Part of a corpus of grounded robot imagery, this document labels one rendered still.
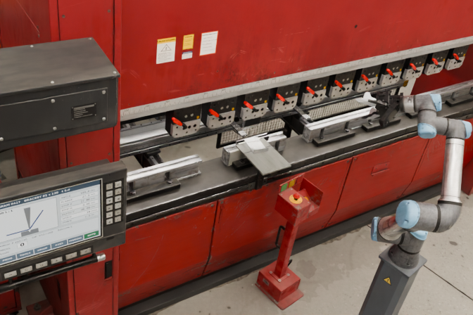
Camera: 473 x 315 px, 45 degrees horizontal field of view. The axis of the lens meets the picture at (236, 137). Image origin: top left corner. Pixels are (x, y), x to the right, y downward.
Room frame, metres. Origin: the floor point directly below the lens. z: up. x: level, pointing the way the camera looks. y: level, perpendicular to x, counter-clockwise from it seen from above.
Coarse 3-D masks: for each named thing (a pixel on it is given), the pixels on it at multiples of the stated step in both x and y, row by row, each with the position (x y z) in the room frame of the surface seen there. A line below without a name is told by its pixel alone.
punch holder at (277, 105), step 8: (272, 88) 2.57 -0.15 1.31; (280, 88) 2.55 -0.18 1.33; (288, 88) 2.58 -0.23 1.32; (296, 88) 2.62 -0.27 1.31; (272, 96) 2.56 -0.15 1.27; (288, 96) 2.59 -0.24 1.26; (296, 96) 2.62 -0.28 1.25; (272, 104) 2.55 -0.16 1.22; (280, 104) 2.56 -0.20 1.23; (288, 104) 2.59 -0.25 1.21
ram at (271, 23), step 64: (128, 0) 2.03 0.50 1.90; (192, 0) 2.21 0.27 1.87; (256, 0) 2.41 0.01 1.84; (320, 0) 2.64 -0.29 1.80; (384, 0) 2.91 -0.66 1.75; (448, 0) 3.24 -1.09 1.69; (128, 64) 2.04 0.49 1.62; (192, 64) 2.22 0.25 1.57; (256, 64) 2.44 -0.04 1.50; (320, 64) 2.70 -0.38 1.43
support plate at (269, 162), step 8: (240, 144) 2.46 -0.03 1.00; (264, 144) 2.49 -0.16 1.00; (264, 152) 2.42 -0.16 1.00; (272, 152) 2.43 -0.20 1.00; (256, 160) 2.34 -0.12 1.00; (264, 160) 2.35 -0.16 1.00; (272, 160) 2.36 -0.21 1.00; (280, 160) 2.37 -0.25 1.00; (256, 168) 2.28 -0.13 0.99; (264, 168) 2.28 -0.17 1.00; (272, 168) 2.30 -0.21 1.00; (280, 168) 2.31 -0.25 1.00
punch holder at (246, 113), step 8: (240, 96) 2.45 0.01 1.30; (248, 96) 2.44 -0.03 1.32; (256, 96) 2.46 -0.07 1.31; (264, 96) 2.49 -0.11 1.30; (240, 104) 2.44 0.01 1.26; (256, 104) 2.47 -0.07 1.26; (264, 104) 2.49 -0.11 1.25; (240, 112) 2.44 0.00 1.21; (248, 112) 2.44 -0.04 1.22; (256, 112) 2.47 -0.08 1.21; (264, 112) 2.50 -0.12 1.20
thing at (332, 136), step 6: (336, 132) 2.87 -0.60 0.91; (342, 132) 2.88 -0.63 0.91; (348, 132) 2.89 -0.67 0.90; (354, 132) 2.90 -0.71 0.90; (318, 138) 2.77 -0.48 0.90; (324, 138) 2.79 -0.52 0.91; (330, 138) 2.79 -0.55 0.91; (336, 138) 2.81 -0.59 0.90; (342, 138) 2.84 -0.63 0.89; (318, 144) 2.72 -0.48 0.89; (324, 144) 2.76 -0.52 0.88
